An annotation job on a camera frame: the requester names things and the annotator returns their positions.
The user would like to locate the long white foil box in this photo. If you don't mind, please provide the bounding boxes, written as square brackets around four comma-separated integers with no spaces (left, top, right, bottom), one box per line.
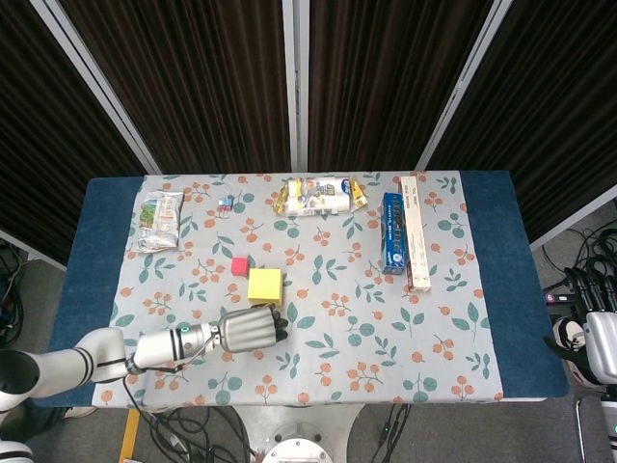
[399,176,432,294]

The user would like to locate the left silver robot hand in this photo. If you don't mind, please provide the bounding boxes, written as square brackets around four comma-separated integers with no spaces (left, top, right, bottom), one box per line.
[217,307,290,354]

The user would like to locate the dark ribbed partition panel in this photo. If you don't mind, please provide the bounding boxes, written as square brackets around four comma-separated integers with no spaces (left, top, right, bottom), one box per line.
[428,0,617,242]
[308,0,496,171]
[60,0,293,175]
[0,0,146,264]

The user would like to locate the silver snack bag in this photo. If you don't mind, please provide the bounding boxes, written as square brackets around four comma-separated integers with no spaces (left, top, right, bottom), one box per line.
[130,190,186,255]

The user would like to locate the dark blue table mat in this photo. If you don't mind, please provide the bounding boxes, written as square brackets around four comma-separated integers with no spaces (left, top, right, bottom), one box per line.
[46,169,571,409]

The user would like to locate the blue cling film box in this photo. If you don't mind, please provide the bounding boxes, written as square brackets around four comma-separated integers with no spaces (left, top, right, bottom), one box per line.
[382,192,411,277]

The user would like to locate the white plastic bag roll pack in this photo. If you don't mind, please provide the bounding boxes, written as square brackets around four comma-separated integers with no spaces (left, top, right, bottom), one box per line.
[272,176,368,217]

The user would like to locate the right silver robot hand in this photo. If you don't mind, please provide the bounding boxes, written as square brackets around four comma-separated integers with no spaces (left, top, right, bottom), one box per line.
[563,264,617,385]

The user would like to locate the black floor cables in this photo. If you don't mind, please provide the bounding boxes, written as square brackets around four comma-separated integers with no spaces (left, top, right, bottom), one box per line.
[542,224,617,290]
[124,407,264,463]
[0,240,28,348]

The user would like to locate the round silver robot base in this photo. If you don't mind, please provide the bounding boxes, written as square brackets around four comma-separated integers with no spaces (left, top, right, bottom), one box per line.
[262,422,338,463]

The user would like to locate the white partition post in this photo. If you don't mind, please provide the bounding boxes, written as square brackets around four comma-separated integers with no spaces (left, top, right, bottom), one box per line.
[282,0,309,171]
[31,0,160,175]
[415,0,507,170]

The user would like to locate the large yellow cube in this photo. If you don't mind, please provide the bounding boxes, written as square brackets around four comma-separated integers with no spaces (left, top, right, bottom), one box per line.
[247,267,283,308]

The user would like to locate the floral printed tablecloth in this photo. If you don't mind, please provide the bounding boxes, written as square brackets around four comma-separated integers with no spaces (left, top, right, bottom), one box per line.
[91,171,505,409]

